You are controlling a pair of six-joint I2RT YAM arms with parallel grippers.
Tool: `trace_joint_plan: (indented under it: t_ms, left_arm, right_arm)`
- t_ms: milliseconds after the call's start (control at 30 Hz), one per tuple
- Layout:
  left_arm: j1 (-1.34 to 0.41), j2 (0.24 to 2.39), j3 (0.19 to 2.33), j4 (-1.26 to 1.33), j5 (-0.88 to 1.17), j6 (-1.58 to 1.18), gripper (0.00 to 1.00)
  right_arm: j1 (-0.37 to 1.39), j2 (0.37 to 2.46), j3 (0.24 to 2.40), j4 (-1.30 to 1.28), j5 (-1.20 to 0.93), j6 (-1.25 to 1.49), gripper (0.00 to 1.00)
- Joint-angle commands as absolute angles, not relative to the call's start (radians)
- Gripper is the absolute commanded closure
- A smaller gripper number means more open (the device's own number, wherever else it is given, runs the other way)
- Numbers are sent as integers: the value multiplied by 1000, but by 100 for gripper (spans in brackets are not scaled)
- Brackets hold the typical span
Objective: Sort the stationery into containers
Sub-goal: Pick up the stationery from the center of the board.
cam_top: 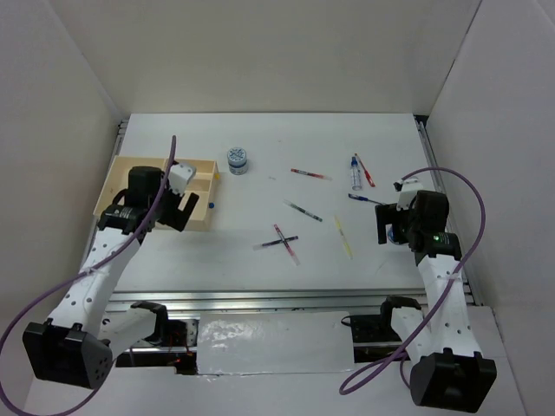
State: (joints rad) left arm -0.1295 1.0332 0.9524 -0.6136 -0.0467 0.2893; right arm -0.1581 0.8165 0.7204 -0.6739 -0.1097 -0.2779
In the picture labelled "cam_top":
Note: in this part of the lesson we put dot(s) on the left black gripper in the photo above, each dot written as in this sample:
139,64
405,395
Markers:
180,217

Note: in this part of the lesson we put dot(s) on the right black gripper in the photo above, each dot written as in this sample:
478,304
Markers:
386,213

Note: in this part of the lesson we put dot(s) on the red ballpoint pen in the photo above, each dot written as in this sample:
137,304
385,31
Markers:
365,171

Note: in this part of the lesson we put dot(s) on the blue capped glue bottle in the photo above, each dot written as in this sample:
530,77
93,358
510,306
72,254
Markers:
355,176

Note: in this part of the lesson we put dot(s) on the purple gel pen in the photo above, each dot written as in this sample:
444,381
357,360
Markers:
274,242

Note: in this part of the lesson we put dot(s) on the blue white round jar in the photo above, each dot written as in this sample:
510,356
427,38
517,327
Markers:
237,160

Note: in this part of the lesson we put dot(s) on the red gel pen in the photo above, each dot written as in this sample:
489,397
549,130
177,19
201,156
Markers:
310,174

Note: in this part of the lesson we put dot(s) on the green gel pen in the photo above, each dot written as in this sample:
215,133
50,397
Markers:
303,211

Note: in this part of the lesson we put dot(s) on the pink gel pen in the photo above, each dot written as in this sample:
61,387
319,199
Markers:
287,245

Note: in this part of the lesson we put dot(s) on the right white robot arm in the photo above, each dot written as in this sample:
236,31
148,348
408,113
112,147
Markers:
448,370

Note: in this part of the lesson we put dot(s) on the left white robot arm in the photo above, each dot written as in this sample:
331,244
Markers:
77,343

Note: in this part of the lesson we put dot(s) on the blue ballpoint pen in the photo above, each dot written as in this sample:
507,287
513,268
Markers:
364,199

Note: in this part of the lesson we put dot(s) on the yellow gel pen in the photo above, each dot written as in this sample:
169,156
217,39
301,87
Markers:
345,242

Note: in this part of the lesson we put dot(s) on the white cover plate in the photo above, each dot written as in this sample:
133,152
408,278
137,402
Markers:
275,343

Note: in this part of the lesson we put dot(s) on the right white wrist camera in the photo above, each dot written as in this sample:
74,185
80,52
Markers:
407,190

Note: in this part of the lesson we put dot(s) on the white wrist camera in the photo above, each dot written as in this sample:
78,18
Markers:
407,190
180,175

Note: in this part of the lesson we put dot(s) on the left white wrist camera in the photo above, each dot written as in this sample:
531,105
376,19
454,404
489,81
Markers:
180,175

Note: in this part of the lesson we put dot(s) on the aluminium front rail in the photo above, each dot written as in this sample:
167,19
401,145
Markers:
263,301

